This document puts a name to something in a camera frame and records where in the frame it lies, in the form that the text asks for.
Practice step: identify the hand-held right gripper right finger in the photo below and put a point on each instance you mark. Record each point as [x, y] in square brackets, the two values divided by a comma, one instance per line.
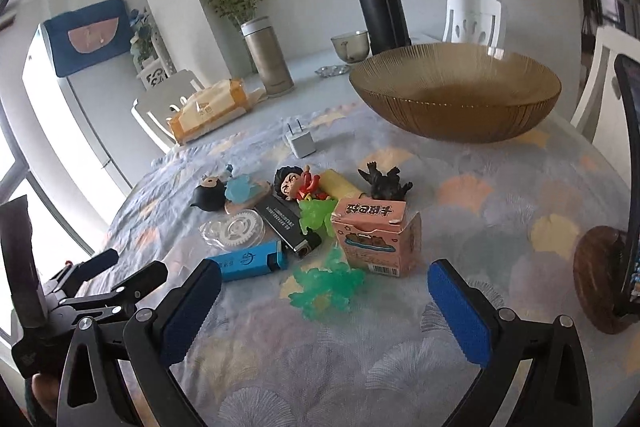
[460, 312]

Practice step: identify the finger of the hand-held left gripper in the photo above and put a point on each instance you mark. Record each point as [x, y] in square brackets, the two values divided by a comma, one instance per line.
[100, 261]
[145, 277]

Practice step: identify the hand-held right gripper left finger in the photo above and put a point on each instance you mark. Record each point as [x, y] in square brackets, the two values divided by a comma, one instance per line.
[185, 312]

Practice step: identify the blue lighter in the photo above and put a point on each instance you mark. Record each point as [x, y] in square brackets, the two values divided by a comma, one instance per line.
[245, 262]

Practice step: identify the clear correction tape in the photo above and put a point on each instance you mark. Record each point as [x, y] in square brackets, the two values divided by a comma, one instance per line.
[240, 227]

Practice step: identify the black and blue figurine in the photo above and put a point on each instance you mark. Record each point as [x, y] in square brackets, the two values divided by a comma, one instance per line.
[207, 197]

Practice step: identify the pink cardboard box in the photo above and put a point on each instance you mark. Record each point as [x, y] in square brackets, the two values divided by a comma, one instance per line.
[375, 237]

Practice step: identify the black lighter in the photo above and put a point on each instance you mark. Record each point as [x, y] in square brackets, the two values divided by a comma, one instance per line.
[280, 222]

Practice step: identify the teal green jelly toy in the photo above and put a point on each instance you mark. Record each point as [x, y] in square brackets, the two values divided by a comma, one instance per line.
[325, 287]

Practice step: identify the dark monster figurine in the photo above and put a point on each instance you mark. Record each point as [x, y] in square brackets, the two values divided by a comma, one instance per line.
[385, 187]

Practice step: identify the lime green jelly toy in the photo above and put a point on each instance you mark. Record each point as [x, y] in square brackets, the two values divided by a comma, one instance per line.
[315, 217]

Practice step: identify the red figure toy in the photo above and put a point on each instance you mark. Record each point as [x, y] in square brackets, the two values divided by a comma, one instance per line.
[290, 184]

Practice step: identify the yellow cylinder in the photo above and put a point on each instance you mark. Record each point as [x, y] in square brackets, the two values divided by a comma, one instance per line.
[340, 182]

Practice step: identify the amber ribbed glass bowl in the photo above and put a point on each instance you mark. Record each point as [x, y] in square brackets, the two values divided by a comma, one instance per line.
[450, 107]

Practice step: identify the white charger plug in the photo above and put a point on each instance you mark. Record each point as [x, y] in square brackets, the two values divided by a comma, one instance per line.
[302, 142]

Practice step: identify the person's left hand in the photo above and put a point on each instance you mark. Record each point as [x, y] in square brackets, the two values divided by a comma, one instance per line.
[42, 392]

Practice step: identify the leaf patterned tablecloth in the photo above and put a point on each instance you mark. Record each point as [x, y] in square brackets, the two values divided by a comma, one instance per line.
[500, 217]

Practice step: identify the round wooden stand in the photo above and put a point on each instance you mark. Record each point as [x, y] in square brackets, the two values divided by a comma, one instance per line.
[595, 277]

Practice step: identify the white refrigerator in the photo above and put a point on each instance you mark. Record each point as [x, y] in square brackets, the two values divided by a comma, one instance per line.
[85, 117]

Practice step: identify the white chair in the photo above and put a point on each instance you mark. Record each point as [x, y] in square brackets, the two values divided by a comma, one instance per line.
[470, 17]
[150, 107]
[600, 92]

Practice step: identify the orange tissue pack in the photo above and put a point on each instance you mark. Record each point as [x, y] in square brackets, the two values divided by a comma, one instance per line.
[210, 112]

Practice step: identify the white carved shelf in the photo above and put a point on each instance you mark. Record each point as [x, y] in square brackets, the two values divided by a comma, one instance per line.
[155, 74]

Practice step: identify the smartphone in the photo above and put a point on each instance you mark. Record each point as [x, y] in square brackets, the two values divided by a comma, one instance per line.
[629, 157]

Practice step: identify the blue artificial flowers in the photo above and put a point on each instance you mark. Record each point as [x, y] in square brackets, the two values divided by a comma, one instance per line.
[142, 32]

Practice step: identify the gold thermos flask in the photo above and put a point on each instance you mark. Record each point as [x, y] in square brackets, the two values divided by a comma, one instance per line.
[267, 57]

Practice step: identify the small glass cup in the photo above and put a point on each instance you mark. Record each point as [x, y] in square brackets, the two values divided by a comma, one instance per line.
[350, 47]

